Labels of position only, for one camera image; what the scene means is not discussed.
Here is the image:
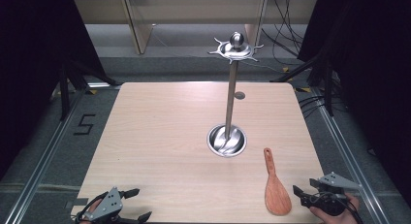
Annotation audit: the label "black metal stand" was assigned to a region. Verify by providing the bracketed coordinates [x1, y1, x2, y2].
[57, 59, 121, 122]
[270, 51, 335, 117]

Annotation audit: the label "black floor cables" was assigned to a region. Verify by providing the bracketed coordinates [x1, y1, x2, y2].
[298, 93, 328, 119]

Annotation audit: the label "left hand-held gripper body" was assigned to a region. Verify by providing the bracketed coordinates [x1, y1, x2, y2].
[76, 186, 140, 224]

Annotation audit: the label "bundle of black cables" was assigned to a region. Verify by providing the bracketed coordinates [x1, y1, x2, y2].
[261, 0, 305, 58]

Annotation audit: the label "black curtain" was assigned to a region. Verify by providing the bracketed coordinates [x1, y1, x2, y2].
[0, 0, 110, 181]
[296, 0, 411, 201]

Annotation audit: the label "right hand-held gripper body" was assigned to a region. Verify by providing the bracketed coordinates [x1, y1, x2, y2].
[300, 172, 362, 217]

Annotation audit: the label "steel utensil rack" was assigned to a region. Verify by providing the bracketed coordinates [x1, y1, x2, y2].
[206, 31, 265, 159]

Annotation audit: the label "person's right hand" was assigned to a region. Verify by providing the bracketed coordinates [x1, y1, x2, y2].
[309, 193, 361, 224]

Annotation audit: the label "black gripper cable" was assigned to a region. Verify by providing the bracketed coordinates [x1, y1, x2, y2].
[75, 191, 110, 224]
[318, 191, 364, 224]

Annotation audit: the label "aluminium floor rail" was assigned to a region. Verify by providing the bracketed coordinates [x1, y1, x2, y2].
[2, 87, 89, 224]
[310, 87, 391, 224]

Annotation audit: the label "person's left hand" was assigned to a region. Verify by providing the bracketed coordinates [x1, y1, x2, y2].
[79, 198, 102, 224]

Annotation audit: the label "beige wooden cabinet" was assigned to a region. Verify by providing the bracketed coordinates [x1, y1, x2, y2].
[74, 0, 318, 55]

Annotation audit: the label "wooden rice spatula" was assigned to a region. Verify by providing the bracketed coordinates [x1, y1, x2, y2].
[263, 147, 293, 217]

